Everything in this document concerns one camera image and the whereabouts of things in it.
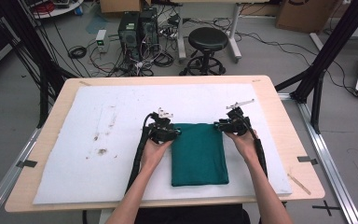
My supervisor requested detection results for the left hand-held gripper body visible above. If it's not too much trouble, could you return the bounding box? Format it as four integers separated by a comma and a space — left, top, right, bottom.
143, 106, 176, 145

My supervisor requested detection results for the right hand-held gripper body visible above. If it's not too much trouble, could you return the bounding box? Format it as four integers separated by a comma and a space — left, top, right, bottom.
226, 98, 255, 136

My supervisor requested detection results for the green t-shirt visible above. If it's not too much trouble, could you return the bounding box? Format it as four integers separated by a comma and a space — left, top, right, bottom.
170, 122, 230, 188

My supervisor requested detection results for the person's left hand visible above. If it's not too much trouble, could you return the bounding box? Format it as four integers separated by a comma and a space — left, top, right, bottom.
140, 136, 174, 171

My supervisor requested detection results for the person's right hand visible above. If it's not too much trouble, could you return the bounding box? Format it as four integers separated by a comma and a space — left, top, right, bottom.
223, 128, 259, 165

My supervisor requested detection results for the black tape strip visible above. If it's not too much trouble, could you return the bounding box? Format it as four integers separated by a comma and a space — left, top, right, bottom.
16, 159, 38, 169
296, 155, 319, 165

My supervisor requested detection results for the person's dark clothing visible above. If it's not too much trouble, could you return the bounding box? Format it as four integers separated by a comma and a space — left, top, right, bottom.
134, 203, 252, 224

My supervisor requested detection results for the black round stool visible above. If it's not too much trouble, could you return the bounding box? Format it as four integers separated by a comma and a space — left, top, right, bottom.
179, 26, 229, 77

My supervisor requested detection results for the light wooden stick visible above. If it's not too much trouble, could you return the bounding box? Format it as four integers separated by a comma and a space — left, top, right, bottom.
286, 173, 312, 196

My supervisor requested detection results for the black computer tower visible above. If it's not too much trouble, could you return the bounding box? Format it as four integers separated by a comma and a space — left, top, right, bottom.
139, 7, 160, 54
117, 12, 142, 61

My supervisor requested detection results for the white box with green light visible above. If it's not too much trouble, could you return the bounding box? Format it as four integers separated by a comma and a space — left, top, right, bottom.
95, 29, 111, 53

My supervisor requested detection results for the large cardboard box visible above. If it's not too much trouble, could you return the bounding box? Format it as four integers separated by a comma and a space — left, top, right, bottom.
275, 0, 340, 34

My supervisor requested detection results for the small cardboard box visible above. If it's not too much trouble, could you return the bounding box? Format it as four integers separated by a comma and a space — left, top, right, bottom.
99, 0, 152, 14

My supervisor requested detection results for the round white table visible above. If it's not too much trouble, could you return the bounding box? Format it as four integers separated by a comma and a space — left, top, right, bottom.
27, 0, 85, 20

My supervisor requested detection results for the black sleeved gripper cable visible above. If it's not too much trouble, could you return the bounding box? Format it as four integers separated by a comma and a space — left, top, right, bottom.
125, 112, 155, 194
244, 117, 269, 179

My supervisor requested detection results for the tangle of floor cables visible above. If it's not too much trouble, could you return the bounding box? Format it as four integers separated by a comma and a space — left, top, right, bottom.
87, 18, 181, 77

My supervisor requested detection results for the long black floor cable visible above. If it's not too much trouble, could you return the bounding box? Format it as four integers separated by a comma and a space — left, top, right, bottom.
239, 30, 358, 98

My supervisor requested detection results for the white desk frame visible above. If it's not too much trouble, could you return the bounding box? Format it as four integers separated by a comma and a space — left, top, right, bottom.
167, 0, 271, 63

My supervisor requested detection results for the aluminium floor rail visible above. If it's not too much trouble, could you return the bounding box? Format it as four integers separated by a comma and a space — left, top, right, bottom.
278, 92, 358, 224
0, 127, 42, 224

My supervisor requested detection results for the coiled black cable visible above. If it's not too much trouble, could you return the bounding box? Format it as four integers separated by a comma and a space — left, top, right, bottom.
67, 45, 89, 61

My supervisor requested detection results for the black metal frame post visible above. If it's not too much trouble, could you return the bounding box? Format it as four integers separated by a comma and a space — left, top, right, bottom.
0, 0, 79, 129
274, 0, 358, 134

